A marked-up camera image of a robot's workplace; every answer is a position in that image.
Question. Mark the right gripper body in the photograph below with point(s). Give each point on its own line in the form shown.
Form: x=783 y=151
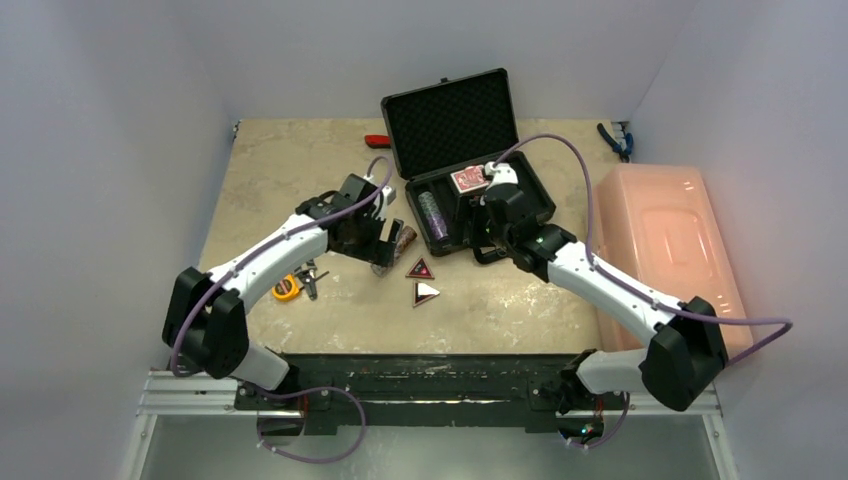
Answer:
x=482 y=230

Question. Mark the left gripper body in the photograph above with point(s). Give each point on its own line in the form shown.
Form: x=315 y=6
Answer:
x=365 y=243

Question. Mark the brown chip roll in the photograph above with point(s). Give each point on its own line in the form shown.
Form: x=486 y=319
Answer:
x=406 y=237

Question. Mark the purple chip stack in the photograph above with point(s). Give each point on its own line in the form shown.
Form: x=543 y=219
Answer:
x=437 y=224

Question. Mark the black poker set case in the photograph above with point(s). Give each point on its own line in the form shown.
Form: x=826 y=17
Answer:
x=446 y=127

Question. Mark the grey chip stack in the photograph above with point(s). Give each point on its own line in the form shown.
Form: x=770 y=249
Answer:
x=428 y=203

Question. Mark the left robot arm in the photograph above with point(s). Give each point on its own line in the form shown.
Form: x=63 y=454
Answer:
x=206 y=320

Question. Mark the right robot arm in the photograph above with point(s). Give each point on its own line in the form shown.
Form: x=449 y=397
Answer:
x=683 y=348

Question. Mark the red playing card deck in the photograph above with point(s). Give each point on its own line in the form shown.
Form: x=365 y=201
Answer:
x=469 y=179

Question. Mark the black multitool pliers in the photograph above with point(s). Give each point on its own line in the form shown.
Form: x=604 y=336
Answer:
x=308 y=277

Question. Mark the red triangular dealer button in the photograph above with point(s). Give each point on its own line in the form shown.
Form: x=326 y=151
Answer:
x=420 y=270

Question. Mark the white triangular dealer button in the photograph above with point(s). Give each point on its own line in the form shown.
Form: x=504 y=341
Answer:
x=422 y=292

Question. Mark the yellow tape measure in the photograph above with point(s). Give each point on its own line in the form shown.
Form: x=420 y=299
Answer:
x=286 y=289

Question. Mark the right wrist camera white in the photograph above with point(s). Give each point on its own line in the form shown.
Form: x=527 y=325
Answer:
x=499 y=174

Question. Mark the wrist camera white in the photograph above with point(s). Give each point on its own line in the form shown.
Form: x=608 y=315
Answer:
x=499 y=174
x=387 y=197

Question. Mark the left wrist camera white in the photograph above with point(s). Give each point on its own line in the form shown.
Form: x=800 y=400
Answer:
x=387 y=197

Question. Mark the red handled tool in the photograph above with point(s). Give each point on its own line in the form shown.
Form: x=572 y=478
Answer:
x=375 y=141

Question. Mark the blue handled pliers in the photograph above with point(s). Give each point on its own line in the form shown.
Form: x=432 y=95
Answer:
x=618 y=138

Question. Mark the aluminium frame rail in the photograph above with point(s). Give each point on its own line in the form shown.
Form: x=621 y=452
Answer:
x=165 y=395

